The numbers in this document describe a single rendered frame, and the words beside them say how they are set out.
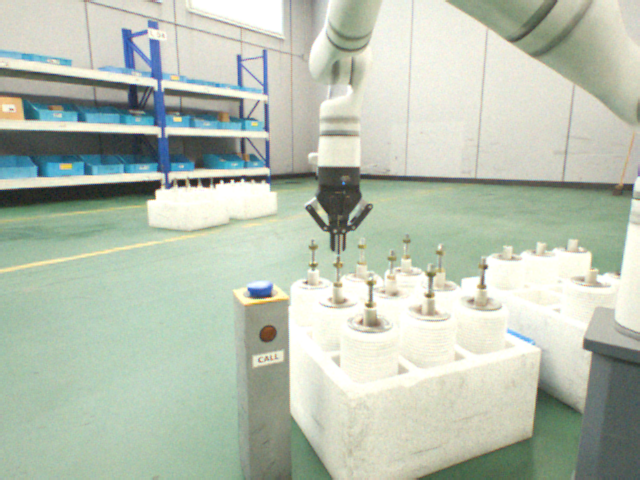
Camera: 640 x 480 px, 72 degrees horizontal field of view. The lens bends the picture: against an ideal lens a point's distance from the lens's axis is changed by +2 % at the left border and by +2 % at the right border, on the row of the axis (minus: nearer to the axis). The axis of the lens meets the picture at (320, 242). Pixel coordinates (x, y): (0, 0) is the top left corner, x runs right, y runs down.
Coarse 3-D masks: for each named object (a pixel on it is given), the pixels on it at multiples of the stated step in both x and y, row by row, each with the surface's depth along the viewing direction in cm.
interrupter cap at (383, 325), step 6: (348, 318) 73; (354, 318) 73; (360, 318) 73; (378, 318) 73; (384, 318) 73; (348, 324) 71; (354, 324) 71; (360, 324) 71; (378, 324) 71; (384, 324) 71; (390, 324) 71; (354, 330) 69; (360, 330) 68; (366, 330) 68; (372, 330) 68; (378, 330) 68; (384, 330) 68
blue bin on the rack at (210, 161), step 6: (204, 156) 624; (210, 156) 616; (216, 156) 608; (222, 156) 654; (228, 156) 646; (234, 156) 638; (204, 162) 627; (210, 162) 619; (216, 162) 611; (222, 162) 602; (228, 162) 605; (234, 162) 614; (240, 162) 622; (204, 168) 630; (210, 168) 622; (216, 168) 614; (222, 168) 606; (228, 168) 608; (234, 168) 617; (240, 168) 625
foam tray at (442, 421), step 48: (336, 384) 67; (384, 384) 67; (432, 384) 69; (480, 384) 74; (528, 384) 79; (336, 432) 69; (384, 432) 67; (432, 432) 71; (480, 432) 76; (528, 432) 82
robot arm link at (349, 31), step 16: (336, 0) 57; (352, 0) 56; (368, 0) 56; (336, 16) 59; (352, 16) 57; (368, 16) 58; (336, 32) 61; (352, 32) 60; (368, 32) 61; (352, 48) 63
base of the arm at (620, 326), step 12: (636, 204) 54; (636, 216) 54; (636, 228) 54; (636, 240) 53; (624, 252) 56; (636, 252) 54; (624, 264) 56; (636, 264) 54; (624, 276) 56; (636, 276) 54; (624, 288) 56; (636, 288) 54; (624, 300) 56; (636, 300) 54; (624, 312) 56; (636, 312) 54; (624, 324) 56; (636, 324) 54; (636, 336) 54
